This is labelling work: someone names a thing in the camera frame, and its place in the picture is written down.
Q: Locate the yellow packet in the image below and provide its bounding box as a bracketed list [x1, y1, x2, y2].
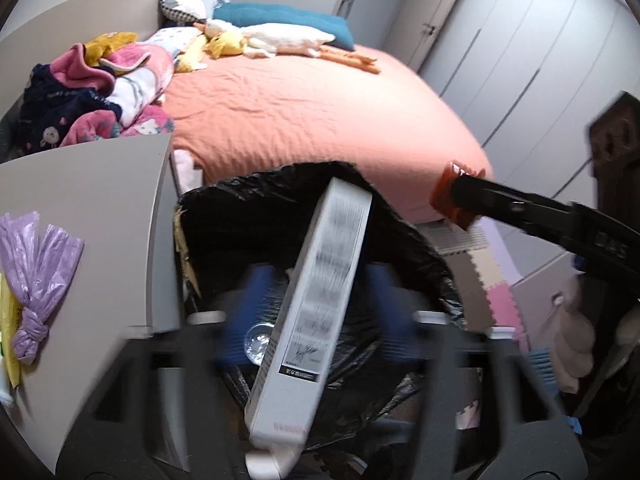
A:
[0, 272, 23, 388]

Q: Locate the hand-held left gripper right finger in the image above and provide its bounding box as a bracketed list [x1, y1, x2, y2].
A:
[365, 265, 566, 461]

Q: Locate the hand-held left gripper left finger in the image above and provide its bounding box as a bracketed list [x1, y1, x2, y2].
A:
[75, 265, 291, 461]

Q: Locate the grey bedside cabinet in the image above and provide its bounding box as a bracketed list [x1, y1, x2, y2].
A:
[0, 132, 183, 480]

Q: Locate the navy printed garment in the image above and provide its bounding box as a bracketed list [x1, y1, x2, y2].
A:
[20, 65, 123, 156]

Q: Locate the orange snack packet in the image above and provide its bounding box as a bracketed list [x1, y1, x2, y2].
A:
[430, 160, 488, 231]

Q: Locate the white wardrobe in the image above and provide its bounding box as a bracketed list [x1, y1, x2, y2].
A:
[380, 0, 640, 206]

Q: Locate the cardboard bin with black bag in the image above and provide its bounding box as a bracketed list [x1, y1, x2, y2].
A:
[172, 160, 468, 480]

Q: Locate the teal pillow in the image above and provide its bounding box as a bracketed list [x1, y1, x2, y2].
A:
[212, 2, 356, 51]

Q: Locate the knotted purple plastic bag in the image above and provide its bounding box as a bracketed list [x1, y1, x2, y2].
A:
[0, 211, 85, 366]

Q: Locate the mustard yellow garment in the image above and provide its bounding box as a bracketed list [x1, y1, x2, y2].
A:
[82, 32, 138, 67]

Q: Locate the light pink fluffy cloth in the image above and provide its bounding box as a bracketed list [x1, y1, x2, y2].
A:
[172, 150, 206, 196]

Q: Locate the white door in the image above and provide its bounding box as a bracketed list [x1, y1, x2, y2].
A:
[332, 0, 416, 51]

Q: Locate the patchwork pillow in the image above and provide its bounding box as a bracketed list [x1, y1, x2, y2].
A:
[159, 0, 231, 26]

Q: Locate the pink printed blanket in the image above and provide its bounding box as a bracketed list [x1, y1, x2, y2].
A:
[32, 42, 176, 148]

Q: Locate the dark wooden furniture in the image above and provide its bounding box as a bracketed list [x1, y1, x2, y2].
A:
[587, 90, 640, 211]

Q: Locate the white dotted cloth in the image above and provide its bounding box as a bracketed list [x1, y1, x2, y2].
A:
[145, 26, 206, 58]

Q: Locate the white goose plush toy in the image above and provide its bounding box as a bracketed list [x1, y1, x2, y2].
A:
[195, 20, 381, 75]

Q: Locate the beige plush toy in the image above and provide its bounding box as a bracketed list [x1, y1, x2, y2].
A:
[550, 275, 596, 393]

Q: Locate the foam puzzle floor mat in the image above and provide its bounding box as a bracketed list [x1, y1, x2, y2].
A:
[425, 220, 531, 356]

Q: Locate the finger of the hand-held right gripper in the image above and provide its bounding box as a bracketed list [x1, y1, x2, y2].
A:
[446, 172, 596, 256]

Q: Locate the yellow duck plush toy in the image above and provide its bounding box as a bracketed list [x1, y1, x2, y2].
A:
[205, 30, 246, 58]

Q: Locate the long white carton box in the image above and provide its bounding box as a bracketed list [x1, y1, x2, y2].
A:
[245, 177, 373, 453]

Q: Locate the bed with orange sheet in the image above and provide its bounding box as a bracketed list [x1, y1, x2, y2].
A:
[160, 42, 493, 223]

